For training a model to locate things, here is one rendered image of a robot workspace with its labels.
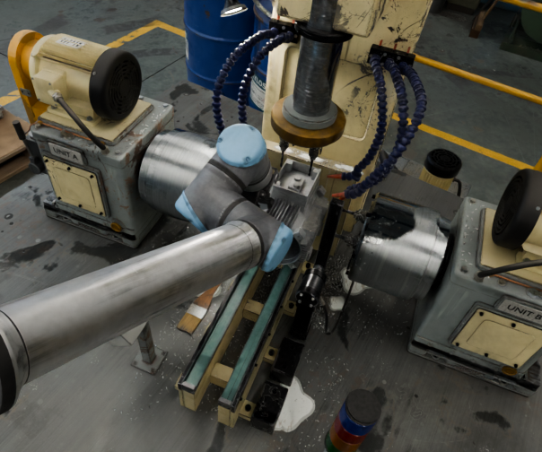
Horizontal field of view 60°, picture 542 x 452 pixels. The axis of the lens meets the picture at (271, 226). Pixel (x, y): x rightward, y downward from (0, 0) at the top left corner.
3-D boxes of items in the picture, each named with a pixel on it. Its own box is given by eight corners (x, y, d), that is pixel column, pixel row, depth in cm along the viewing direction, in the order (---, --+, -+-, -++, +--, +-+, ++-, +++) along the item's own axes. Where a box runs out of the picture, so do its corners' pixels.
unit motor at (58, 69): (74, 136, 158) (39, 11, 127) (160, 166, 152) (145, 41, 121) (20, 182, 141) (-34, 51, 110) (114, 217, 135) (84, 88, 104)
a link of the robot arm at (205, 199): (205, 234, 83) (248, 180, 85) (161, 201, 88) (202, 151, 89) (222, 248, 92) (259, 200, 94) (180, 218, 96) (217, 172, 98)
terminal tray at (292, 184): (283, 177, 134) (286, 157, 129) (318, 188, 132) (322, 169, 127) (267, 203, 126) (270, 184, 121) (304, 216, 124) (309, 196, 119)
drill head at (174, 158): (147, 161, 157) (138, 97, 139) (247, 195, 150) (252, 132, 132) (103, 210, 141) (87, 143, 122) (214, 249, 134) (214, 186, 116)
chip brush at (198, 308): (212, 275, 142) (212, 273, 141) (226, 282, 141) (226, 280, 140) (175, 328, 129) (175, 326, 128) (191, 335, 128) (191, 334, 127)
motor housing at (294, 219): (266, 209, 146) (271, 162, 132) (322, 229, 143) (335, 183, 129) (239, 254, 133) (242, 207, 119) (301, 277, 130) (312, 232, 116)
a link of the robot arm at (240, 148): (203, 149, 88) (235, 109, 89) (216, 173, 100) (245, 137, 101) (241, 176, 85) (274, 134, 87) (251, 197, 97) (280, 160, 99)
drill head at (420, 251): (336, 225, 145) (353, 163, 127) (467, 270, 138) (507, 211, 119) (311, 285, 129) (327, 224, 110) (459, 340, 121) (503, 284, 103)
